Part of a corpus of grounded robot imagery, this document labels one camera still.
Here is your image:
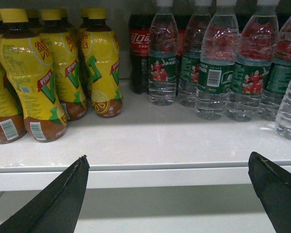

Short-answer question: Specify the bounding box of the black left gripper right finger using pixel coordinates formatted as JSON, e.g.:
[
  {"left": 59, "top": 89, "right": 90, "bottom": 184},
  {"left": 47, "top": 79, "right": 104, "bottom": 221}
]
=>
[{"left": 248, "top": 152, "right": 291, "bottom": 233}]

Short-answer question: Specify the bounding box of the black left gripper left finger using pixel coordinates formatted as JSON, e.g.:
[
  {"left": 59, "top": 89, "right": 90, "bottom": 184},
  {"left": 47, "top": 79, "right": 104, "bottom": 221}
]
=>
[{"left": 0, "top": 155, "right": 90, "bottom": 233}]

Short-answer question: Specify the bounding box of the white metal shelf board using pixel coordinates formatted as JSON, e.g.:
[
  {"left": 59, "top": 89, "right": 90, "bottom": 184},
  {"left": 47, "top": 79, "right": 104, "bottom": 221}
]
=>
[{"left": 0, "top": 80, "right": 291, "bottom": 191}]

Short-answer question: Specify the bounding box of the water bottle green label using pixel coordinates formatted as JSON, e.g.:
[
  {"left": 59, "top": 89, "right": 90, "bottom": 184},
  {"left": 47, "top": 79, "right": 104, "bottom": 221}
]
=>
[
  {"left": 194, "top": 0, "right": 239, "bottom": 120},
  {"left": 258, "top": 16, "right": 291, "bottom": 121},
  {"left": 178, "top": 0, "right": 212, "bottom": 107},
  {"left": 148, "top": 0, "right": 178, "bottom": 106},
  {"left": 226, "top": 0, "right": 279, "bottom": 122}
]

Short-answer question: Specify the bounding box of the yellow lemon tea bottle left edge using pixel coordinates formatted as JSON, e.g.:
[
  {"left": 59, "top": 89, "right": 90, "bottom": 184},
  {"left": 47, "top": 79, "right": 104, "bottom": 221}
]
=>
[{"left": 0, "top": 9, "right": 27, "bottom": 145}]

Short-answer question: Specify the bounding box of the yellow lemon tea bottle middle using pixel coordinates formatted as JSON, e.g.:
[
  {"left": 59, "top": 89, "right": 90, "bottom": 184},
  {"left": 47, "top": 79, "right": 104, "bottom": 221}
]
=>
[{"left": 40, "top": 9, "right": 87, "bottom": 121}]

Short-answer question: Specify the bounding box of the yellow lemon tea bottle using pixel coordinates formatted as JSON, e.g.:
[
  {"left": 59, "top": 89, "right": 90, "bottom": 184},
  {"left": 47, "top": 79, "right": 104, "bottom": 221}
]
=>
[
  {"left": 81, "top": 8, "right": 123, "bottom": 118},
  {"left": 0, "top": 8, "right": 67, "bottom": 142},
  {"left": 40, "top": 9, "right": 87, "bottom": 121}
]

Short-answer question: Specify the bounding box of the yellow lemon tea bottle front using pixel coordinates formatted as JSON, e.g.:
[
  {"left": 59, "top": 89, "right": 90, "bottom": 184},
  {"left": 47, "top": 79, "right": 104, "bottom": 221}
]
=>
[{"left": 0, "top": 8, "right": 67, "bottom": 142}]

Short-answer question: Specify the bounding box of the yellow lemon tea bottle right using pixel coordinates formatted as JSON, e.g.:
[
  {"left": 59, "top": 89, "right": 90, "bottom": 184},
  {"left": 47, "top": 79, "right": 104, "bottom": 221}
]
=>
[{"left": 81, "top": 8, "right": 123, "bottom": 118}]

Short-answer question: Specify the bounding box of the dark cola bottle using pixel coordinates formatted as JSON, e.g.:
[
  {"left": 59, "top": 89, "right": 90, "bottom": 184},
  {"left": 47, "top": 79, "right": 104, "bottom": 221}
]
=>
[{"left": 129, "top": 14, "right": 154, "bottom": 94}]

